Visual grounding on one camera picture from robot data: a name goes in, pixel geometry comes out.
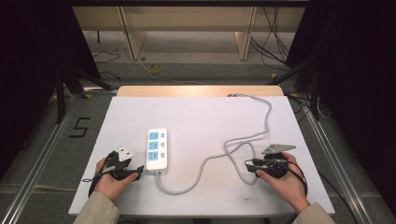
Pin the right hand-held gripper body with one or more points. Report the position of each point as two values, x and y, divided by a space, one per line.
275 161

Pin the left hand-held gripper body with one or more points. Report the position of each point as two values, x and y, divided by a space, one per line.
117 165

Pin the person's left hand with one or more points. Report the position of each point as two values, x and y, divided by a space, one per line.
112 185

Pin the person's right hand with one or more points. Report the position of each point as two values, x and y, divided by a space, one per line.
288 186

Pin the white power strip blue sockets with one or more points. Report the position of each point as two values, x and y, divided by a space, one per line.
156 149

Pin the grey power plug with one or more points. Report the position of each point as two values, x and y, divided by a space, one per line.
233 95

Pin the black metal stand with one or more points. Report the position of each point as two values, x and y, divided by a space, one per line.
60 93
314 93

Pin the wooden table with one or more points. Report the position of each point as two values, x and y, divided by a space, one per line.
199 90

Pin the yellow tape roll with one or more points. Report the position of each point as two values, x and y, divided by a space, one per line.
154 68

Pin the dark curtain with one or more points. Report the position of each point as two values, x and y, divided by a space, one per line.
358 77
31 62

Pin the light wooden shelf unit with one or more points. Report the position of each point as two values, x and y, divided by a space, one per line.
186 18

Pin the metal floor rail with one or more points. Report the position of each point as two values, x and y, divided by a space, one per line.
34 174
342 174

